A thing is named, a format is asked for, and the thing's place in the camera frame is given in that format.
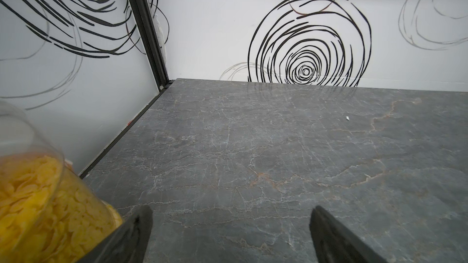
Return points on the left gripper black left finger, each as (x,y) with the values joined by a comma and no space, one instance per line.
(128,243)

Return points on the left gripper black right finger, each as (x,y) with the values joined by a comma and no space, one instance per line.
(335,243)

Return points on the red lid jar yellow grains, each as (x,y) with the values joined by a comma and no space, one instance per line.
(48,214)

